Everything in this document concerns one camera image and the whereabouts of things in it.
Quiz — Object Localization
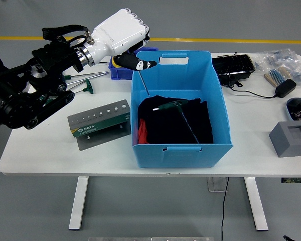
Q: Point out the black power adapter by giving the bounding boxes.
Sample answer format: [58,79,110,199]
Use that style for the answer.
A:
[274,79,297,98]

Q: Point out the black adapter cable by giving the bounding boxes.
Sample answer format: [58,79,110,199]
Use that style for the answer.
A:
[217,52,278,99]

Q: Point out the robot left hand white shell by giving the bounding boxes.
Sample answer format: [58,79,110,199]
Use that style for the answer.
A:
[89,8,158,72]

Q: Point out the grey hollow block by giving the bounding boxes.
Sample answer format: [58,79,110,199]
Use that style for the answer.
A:
[268,121,301,158]

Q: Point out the light blue parts tray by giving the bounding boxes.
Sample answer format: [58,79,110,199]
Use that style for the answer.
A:
[285,97,301,123]

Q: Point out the black plastic tray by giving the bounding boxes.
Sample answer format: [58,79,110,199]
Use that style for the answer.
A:
[212,54,256,86]

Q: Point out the table height control panel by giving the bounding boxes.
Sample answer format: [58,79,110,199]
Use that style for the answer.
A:
[280,177,301,184]

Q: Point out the black hanging cable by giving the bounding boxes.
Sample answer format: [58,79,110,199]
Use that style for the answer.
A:
[220,177,229,241]

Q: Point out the white table leg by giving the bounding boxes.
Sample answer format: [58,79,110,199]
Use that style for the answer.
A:
[243,177,269,231]
[68,176,90,230]

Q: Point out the green metal hex key stand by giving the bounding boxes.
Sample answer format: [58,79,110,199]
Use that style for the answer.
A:
[67,99,132,151]

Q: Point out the small blue parts bin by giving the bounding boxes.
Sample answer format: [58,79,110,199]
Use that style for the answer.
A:
[108,47,158,81]

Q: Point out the clear bracket under table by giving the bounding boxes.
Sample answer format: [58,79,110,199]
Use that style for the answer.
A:
[207,177,228,193]

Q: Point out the red cloth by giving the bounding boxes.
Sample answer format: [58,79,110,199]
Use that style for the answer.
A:
[137,118,149,144]

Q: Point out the large green T-handle hex key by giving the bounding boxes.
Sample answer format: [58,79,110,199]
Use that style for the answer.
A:
[152,98,200,144]

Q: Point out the clear plastic component bags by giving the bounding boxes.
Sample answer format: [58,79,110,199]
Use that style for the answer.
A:
[253,48,301,88]

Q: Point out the small green T-handle hex key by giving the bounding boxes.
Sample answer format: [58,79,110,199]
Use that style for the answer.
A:
[139,69,151,97]

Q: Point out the black cloth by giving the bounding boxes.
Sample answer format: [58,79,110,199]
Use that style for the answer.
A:
[137,94,214,144]

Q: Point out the taped resistor strip bundle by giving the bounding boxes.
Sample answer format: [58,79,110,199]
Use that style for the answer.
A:
[263,66,291,88]

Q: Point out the large blue folding box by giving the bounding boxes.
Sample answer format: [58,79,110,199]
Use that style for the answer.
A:
[130,50,234,169]

